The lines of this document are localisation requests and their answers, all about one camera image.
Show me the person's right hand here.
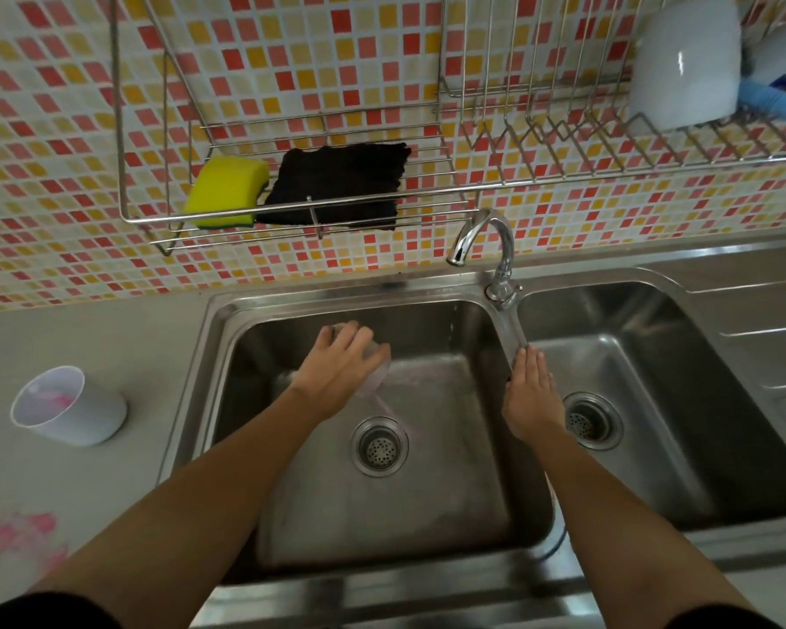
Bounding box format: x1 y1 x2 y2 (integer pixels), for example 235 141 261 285
501 345 565 441

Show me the person's left hand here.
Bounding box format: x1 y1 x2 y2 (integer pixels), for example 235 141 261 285
291 321 392 424

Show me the clear plastic cup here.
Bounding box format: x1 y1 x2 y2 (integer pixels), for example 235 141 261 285
331 322 394 401

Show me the person's right forearm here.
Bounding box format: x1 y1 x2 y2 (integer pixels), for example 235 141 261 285
506 419 751 616

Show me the person's left forearm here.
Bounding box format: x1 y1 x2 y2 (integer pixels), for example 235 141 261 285
29 385 343 629

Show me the round metal drain strainer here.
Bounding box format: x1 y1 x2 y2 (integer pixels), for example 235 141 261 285
561 391 625 451
350 416 411 479

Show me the chrome faucet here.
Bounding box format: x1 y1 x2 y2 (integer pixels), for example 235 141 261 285
447 209 525 310

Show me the stainless steel double sink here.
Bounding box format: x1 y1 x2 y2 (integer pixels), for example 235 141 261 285
157 232 786 629

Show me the black cloth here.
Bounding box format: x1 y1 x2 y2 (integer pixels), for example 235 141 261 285
257 142 412 232

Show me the yellow green sponge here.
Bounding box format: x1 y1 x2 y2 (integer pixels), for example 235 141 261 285
183 156 271 230

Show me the white plastic cup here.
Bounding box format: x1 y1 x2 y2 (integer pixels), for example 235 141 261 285
10 366 129 448

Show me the white bowl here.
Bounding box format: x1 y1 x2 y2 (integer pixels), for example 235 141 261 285
628 0 743 131

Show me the white blue plastic bottle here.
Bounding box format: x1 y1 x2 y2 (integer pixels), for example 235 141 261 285
736 16 786 135

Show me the large wire dish rack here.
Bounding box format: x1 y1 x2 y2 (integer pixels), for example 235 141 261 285
438 0 786 188

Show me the small wire wall rack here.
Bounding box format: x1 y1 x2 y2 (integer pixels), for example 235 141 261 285
109 0 480 257

